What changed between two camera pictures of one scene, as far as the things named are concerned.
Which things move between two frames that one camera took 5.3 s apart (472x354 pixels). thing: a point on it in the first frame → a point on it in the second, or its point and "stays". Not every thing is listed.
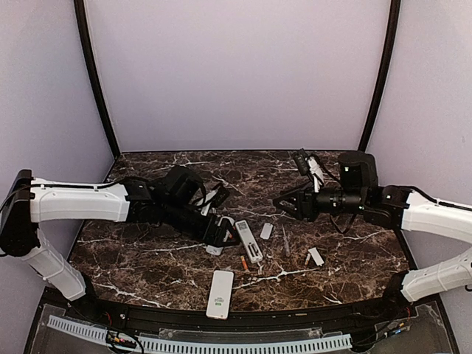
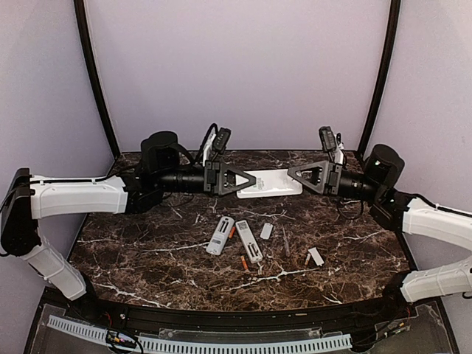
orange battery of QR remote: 244,262 stays
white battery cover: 266,231 stays
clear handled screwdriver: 285,241 stays
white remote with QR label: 249,242 stays
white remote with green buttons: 220,293 → 269,183
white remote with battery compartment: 216,250 stays
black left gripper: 225,225 → 219,178
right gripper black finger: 290,202 → 319,188
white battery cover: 316,257 stays
